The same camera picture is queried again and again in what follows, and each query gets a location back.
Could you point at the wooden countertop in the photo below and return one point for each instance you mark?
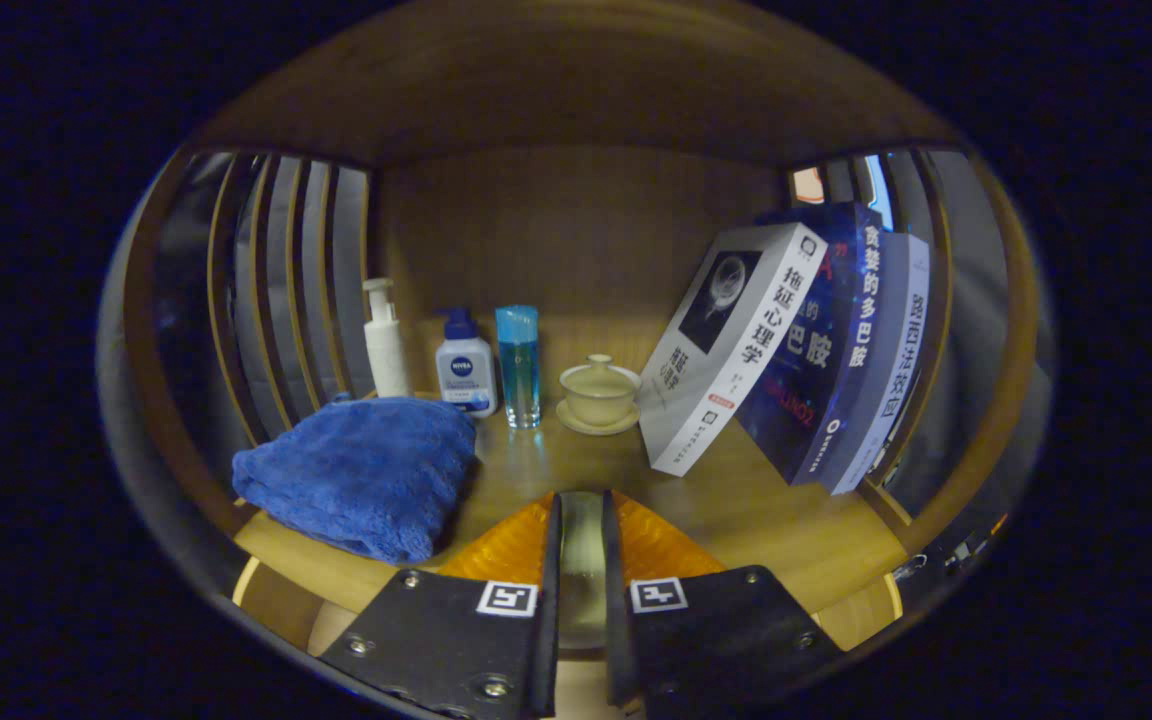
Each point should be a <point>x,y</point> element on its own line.
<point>736,510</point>

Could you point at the white book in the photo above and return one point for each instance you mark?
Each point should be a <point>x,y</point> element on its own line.
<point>726,350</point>

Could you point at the pale lavender book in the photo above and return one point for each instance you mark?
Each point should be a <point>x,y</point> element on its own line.
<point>891,350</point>

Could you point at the dark blue book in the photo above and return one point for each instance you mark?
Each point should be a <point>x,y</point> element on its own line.
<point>826,350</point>

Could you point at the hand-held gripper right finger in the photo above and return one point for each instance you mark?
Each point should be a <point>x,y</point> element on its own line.
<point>616,620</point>

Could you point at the wooden cabinet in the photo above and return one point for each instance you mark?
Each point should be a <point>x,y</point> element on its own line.
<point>576,230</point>

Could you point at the white bottle with blue cap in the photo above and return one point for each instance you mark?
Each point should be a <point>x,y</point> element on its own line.
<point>466,370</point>

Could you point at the cream lidded tea cup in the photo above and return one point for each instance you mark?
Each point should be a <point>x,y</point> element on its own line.
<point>599,395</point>

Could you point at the clear blue bottle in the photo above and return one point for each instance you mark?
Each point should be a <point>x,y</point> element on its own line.
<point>519,365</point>

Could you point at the white pump bottle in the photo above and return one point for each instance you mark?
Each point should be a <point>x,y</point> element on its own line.
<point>388,355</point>

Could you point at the folded blue towel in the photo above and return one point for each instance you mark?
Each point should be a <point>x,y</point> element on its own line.
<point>366,470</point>

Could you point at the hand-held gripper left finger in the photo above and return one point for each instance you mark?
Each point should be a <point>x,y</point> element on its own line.
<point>549,600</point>

